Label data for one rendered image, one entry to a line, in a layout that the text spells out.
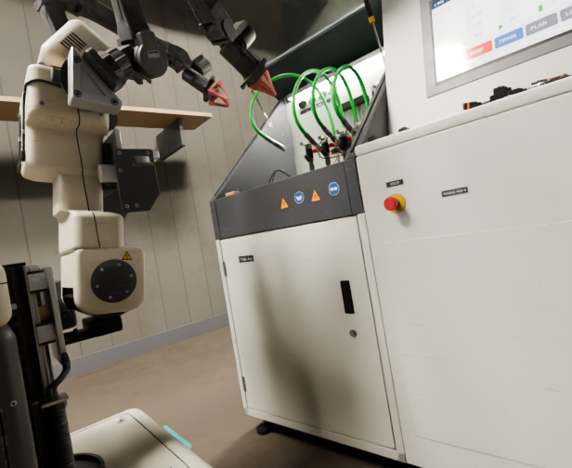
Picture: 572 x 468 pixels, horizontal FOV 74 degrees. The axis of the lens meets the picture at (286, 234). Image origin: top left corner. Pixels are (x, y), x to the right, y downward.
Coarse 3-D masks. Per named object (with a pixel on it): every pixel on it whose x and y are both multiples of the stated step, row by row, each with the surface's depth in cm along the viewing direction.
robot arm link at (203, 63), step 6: (180, 54) 140; (186, 54) 142; (186, 60) 142; (192, 60) 145; (198, 60) 148; (204, 60) 149; (186, 66) 142; (198, 66) 147; (204, 66) 149; (210, 66) 151; (204, 72) 150
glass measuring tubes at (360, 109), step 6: (360, 96) 158; (348, 102) 162; (354, 102) 160; (360, 102) 159; (342, 108) 165; (348, 108) 163; (360, 108) 162; (348, 114) 164; (360, 114) 162; (348, 120) 166; (360, 120) 162; (354, 126) 164; (348, 132) 167
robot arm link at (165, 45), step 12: (84, 0) 116; (96, 0) 121; (72, 12) 122; (84, 12) 120; (96, 12) 121; (108, 12) 124; (108, 24) 125; (156, 36) 135; (168, 48) 138; (180, 48) 141; (168, 60) 141; (180, 60) 141
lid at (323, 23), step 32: (224, 0) 151; (256, 0) 149; (288, 0) 146; (320, 0) 144; (352, 0) 141; (256, 32) 163; (288, 32) 160; (320, 32) 157; (352, 32) 152; (288, 64) 173; (320, 64) 169
